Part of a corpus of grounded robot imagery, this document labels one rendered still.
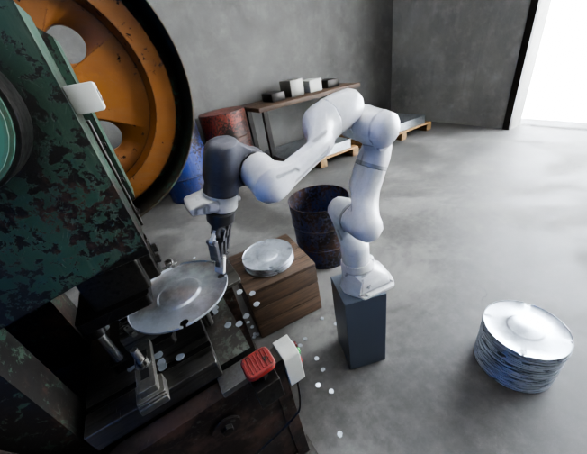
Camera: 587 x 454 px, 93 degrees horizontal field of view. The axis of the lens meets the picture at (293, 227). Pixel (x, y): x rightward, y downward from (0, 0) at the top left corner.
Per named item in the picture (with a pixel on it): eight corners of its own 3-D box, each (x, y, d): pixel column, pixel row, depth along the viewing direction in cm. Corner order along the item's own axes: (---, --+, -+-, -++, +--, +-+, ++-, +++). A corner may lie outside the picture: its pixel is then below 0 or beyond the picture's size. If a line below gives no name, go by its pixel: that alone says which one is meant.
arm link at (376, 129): (369, 164, 102) (386, 113, 96) (407, 177, 90) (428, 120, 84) (330, 157, 91) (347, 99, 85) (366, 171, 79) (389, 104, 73)
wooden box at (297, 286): (294, 273, 199) (285, 233, 181) (321, 307, 169) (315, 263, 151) (242, 297, 187) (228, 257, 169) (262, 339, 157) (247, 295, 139)
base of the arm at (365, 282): (379, 262, 129) (380, 237, 121) (401, 289, 113) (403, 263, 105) (334, 275, 126) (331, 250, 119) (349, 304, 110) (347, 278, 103)
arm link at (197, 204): (243, 186, 73) (242, 204, 76) (199, 175, 74) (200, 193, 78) (223, 209, 63) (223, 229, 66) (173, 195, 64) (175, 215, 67)
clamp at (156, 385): (160, 347, 76) (143, 322, 71) (170, 399, 63) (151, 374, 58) (137, 359, 74) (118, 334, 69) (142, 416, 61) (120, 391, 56)
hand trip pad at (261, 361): (271, 362, 69) (265, 343, 65) (283, 381, 65) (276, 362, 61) (246, 378, 67) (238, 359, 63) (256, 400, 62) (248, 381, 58)
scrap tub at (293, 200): (329, 231, 238) (324, 179, 213) (365, 253, 206) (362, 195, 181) (288, 252, 223) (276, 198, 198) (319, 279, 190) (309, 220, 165)
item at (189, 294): (130, 284, 90) (130, 282, 90) (217, 251, 98) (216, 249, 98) (124, 355, 67) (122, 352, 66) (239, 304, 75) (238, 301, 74)
